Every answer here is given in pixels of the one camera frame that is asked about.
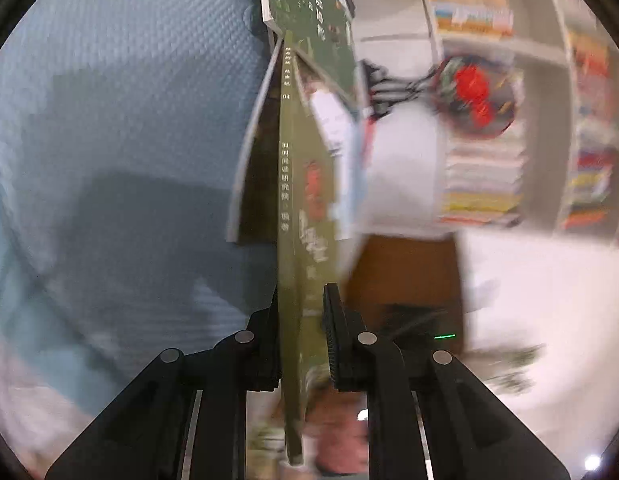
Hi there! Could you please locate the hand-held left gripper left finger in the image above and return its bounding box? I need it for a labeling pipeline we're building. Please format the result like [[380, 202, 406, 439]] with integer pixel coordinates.
[[44, 285, 282, 480]]

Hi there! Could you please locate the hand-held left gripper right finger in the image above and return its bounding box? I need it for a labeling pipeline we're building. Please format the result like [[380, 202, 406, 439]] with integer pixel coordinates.
[[323, 282, 573, 480]]

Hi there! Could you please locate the olive green book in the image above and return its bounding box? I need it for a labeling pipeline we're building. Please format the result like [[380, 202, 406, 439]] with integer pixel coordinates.
[[276, 30, 343, 467]]

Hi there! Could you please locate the pile of colourful shelf books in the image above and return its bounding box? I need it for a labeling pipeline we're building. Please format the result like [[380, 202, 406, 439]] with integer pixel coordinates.
[[439, 130, 525, 226]]

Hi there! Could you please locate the row of colourful shelf books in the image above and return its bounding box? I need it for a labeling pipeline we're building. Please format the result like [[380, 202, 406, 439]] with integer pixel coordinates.
[[564, 30, 619, 231]]

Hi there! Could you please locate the person's right hand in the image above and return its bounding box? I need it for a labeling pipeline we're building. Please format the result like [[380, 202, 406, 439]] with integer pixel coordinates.
[[314, 395, 370, 473]]

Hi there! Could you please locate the brown wooden board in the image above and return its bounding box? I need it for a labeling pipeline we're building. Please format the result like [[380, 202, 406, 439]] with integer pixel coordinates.
[[349, 235, 465, 341]]

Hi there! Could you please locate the red flower ornament on stand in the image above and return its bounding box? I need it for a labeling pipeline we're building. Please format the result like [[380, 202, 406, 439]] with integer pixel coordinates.
[[362, 55, 523, 138]]

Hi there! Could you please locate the light blue textured mat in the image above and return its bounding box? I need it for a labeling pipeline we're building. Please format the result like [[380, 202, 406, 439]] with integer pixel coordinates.
[[0, 0, 280, 461]]

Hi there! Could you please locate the white bookshelf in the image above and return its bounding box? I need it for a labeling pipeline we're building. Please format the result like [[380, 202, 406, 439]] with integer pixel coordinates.
[[349, 0, 619, 246]]

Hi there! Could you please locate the dark green plant cover book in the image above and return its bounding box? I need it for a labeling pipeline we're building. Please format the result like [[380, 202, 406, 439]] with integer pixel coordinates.
[[259, 0, 360, 106]]

